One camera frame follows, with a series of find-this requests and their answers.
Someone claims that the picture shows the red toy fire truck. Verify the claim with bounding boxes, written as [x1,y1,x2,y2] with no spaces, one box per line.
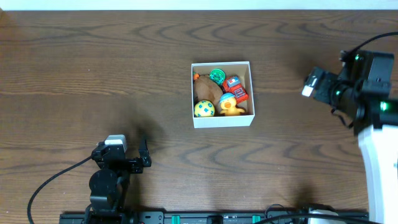
[222,76,249,104]

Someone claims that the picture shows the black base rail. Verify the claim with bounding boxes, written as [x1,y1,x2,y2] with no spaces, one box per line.
[58,210,371,224]

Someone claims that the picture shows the green round toy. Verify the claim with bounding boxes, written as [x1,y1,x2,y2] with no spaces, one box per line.
[209,68,226,85]

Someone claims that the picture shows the brown plush capybara toy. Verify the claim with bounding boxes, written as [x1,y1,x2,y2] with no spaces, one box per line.
[193,73,223,105]

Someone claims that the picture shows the black cable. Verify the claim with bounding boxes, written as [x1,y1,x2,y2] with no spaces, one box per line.
[27,155,94,224]
[351,31,398,54]

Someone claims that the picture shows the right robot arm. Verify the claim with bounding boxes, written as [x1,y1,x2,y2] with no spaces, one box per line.
[302,67,397,223]

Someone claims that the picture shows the white cardboard box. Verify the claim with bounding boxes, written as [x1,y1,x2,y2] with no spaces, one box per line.
[192,62,255,128]

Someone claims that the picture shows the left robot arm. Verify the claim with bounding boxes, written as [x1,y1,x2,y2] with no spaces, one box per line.
[89,134,152,214]

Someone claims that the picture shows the yellow rubber duck toy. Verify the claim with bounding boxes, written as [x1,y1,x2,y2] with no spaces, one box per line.
[220,93,245,116]

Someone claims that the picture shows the yellow ball with blue letters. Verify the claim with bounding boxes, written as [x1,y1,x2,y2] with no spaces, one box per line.
[193,100,215,118]

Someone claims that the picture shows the right black cable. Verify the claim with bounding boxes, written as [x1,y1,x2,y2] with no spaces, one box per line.
[351,31,398,54]

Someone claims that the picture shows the left black cable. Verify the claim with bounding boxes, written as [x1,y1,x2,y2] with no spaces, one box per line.
[27,155,94,224]

